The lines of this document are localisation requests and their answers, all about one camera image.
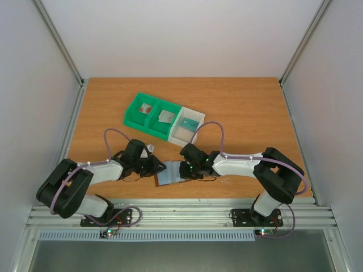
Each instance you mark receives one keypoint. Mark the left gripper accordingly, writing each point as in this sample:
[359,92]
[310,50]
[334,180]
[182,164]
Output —
[153,165]

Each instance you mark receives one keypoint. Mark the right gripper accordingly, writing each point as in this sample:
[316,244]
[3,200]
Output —
[187,170]

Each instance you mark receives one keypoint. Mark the brown leather card holder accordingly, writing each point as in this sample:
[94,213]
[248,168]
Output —
[169,173]

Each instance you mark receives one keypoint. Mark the white floral card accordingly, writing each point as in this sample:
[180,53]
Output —
[161,114]

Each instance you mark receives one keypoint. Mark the teal vip card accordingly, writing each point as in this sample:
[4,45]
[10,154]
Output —
[185,123]
[193,125]

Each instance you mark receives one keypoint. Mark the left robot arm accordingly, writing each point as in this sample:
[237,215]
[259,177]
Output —
[64,191]

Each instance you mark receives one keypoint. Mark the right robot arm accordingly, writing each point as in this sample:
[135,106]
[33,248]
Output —
[278,175]

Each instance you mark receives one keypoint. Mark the white vip card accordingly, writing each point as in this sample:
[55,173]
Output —
[167,118]

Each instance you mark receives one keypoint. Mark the red patterned card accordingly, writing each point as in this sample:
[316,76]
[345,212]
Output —
[145,108]

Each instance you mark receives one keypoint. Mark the middle green bin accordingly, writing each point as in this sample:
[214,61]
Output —
[156,128]

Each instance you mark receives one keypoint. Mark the green bin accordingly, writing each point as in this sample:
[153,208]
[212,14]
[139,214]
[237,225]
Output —
[156,128]
[134,116]

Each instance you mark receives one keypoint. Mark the white bin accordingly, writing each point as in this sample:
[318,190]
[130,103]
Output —
[180,136]

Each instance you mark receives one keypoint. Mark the left green bin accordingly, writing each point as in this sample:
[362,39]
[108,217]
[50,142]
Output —
[134,116]

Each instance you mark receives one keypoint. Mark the left controller board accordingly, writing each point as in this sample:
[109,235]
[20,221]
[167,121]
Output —
[109,233]

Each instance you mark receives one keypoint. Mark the controller board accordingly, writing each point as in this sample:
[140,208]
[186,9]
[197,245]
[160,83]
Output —
[265,232]
[109,233]

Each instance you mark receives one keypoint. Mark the right controller board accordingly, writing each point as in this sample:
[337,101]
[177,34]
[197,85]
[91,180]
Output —
[265,232]

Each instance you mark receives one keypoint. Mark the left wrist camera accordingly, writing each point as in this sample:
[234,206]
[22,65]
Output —
[147,151]

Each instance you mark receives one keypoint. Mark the aluminium rail frame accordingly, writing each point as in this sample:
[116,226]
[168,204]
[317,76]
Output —
[193,214]

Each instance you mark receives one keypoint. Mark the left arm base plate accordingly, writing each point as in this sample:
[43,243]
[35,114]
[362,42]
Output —
[117,216]

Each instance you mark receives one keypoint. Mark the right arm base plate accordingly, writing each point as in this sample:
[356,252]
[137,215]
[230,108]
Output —
[244,218]

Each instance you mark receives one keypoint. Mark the grey slotted cable duct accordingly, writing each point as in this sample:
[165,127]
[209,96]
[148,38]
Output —
[147,235]

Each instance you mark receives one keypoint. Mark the left frame post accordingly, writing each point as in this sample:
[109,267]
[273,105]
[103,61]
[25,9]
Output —
[42,10]

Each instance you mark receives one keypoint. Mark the frame post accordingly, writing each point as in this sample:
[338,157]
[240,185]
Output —
[312,27]
[42,10]

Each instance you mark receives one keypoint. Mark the right frame post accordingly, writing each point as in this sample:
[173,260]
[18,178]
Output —
[312,27]

